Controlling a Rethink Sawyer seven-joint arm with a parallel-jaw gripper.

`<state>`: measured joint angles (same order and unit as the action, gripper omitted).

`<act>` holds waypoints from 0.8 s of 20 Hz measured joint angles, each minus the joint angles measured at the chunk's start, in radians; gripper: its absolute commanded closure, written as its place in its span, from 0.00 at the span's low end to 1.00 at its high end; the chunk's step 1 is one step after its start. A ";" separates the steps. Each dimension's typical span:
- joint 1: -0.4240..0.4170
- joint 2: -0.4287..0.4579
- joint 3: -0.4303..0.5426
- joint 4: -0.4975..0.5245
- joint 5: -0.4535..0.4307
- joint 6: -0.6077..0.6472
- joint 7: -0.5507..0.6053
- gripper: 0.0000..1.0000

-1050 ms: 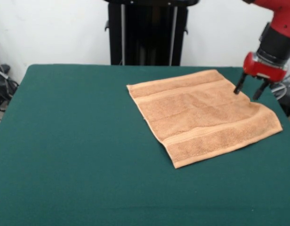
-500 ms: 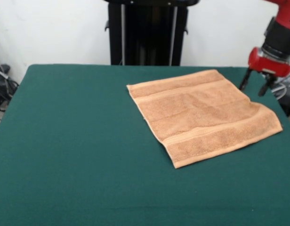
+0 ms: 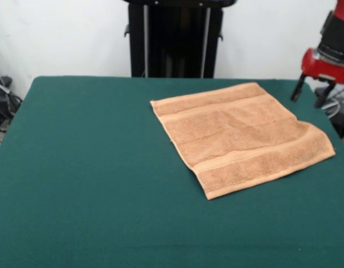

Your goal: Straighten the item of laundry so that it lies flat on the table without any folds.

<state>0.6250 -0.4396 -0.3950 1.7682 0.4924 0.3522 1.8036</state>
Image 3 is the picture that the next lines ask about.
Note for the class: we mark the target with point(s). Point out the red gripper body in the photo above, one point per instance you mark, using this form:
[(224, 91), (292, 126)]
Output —
[(325, 69)]

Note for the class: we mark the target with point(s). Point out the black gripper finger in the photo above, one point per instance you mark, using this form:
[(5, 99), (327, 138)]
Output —
[(298, 88), (324, 96)]

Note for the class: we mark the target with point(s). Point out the tan terry towel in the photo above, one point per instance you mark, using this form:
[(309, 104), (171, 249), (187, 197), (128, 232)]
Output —
[(239, 134)]

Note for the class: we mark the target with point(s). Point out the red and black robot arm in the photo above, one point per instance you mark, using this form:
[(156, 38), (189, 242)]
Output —
[(338, 30)]

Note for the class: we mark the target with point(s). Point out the dark green table cloth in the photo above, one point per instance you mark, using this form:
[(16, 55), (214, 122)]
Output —
[(77, 195)]

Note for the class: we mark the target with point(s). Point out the black equipment bundle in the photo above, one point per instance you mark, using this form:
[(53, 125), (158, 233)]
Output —
[(1, 106)]

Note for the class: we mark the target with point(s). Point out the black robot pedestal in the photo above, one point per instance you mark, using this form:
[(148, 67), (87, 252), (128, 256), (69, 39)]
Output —
[(174, 42)]

